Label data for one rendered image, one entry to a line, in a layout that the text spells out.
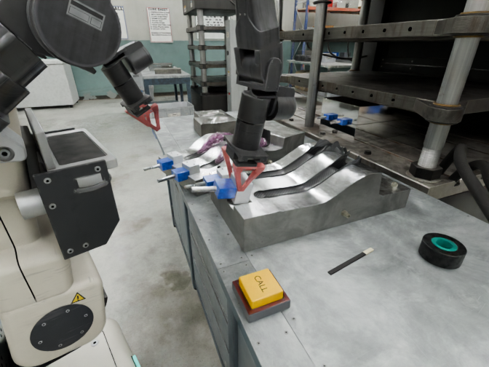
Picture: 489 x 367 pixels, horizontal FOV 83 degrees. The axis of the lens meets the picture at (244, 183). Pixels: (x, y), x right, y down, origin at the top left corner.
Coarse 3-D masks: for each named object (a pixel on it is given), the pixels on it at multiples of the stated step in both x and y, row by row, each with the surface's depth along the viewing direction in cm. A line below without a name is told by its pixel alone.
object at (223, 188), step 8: (232, 176) 63; (216, 184) 61; (224, 184) 61; (232, 184) 61; (216, 192) 61; (224, 192) 60; (232, 192) 61; (240, 192) 61; (248, 192) 62; (232, 200) 63; (240, 200) 62; (248, 200) 63
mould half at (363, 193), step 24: (312, 144) 87; (312, 168) 77; (360, 168) 70; (312, 192) 69; (336, 192) 66; (360, 192) 68; (384, 192) 74; (408, 192) 76; (240, 216) 59; (264, 216) 59; (288, 216) 62; (312, 216) 65; (336, 216) 69; (360, 216) 73; (240, 240) 62; (264, 240) 62
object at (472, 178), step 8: (464, 176) 73; (472, 176) 72; (472, 184) 70; (480, 184) 69; (472, 192) 69; (480, 192) 67; (480, 200) 66; (488, 200) 65; (480, 208) 66; (488, 208) 64; (488, 216) 63
